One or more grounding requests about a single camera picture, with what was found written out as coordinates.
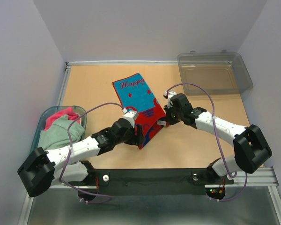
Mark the teal plastic laundry bin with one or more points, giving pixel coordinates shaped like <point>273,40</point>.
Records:
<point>49,112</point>

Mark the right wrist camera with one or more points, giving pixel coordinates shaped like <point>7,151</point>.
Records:
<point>168,95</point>

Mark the mint green towel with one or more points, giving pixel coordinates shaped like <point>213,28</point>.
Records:
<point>57,137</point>

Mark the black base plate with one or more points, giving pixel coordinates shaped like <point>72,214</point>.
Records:
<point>179,181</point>

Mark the aluminium front rail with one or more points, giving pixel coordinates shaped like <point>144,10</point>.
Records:
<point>83,174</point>

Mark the clear grey plastic bin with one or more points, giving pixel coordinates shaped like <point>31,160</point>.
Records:
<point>219,73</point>

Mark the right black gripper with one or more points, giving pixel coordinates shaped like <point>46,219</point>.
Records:
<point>168,119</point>

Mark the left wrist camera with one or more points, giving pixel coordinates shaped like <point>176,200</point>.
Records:
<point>130,116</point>

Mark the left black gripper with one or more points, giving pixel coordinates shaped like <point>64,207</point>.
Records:
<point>136,139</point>

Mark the red blue cat towel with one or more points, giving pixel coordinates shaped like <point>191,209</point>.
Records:
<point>134,94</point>

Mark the pink towel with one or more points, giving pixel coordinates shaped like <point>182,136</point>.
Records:
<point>72,115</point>

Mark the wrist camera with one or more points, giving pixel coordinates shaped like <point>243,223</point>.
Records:
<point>130,116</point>
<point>168,95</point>

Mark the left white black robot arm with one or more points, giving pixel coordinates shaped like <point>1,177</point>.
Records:
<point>41,167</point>

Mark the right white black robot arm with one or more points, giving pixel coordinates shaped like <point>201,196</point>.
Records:
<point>251,149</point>

